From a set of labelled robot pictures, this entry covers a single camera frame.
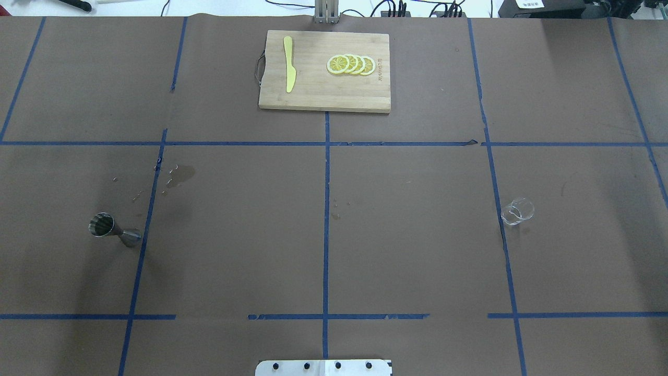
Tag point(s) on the yellow plastic knife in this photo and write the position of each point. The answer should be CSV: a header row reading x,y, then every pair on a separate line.
x,y
288,45

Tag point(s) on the steel double jigger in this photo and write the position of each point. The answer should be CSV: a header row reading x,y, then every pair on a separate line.
x,y
104,225

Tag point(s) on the aluminium frame post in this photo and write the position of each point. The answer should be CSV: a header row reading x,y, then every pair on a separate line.
x,y
326,12

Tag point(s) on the clear glass cup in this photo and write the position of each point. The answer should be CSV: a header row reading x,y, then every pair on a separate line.
x,y
517,211

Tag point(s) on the black handled tool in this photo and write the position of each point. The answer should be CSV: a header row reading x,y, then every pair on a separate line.
x,y
82,5

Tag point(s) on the lemon slice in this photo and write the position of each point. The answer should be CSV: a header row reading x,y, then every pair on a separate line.
x,y
338,64
369,66
353,63
361,64

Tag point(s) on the black electronics box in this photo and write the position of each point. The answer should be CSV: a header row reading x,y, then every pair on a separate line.
x,y
542,9

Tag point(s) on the bamboo cutting board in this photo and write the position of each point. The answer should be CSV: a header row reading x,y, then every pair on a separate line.
x,y
315,87

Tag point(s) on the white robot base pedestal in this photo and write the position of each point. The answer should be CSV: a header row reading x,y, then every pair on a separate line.
x,y
325,367

